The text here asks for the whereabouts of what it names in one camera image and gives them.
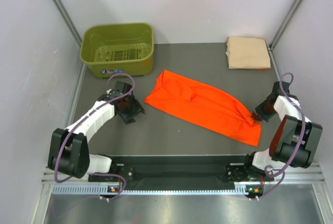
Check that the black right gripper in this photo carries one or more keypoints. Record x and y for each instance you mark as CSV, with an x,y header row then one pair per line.
x,y
264,116

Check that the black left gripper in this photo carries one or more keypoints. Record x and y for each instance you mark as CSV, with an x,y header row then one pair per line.
x,y
136,108

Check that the orange t shirt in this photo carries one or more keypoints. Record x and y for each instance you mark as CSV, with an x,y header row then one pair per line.
x,y
205,106

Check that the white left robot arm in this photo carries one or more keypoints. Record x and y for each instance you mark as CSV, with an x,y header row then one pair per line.
x,y
69,153

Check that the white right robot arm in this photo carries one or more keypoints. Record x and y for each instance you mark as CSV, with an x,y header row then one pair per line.
x,y
295,138

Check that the folded beige t shirt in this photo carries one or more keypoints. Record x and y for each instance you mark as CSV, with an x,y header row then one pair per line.
x,y
247,53

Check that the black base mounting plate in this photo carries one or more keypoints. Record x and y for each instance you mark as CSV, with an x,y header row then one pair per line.
x,y
221,172

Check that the green plastic basket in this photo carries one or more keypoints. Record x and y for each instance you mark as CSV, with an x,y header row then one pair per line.
x,y
118,48

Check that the white slotted cable duct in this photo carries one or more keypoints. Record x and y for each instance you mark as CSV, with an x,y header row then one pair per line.
x,y
113,190

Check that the right aluminium corner post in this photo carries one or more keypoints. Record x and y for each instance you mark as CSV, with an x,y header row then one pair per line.
x,y
286,21

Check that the aluminium corner post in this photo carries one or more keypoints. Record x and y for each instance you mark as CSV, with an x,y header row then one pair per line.
x,y
286,21
66,18

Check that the left aluminium corner post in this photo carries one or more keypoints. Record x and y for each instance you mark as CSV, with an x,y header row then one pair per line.
x,y
66,18

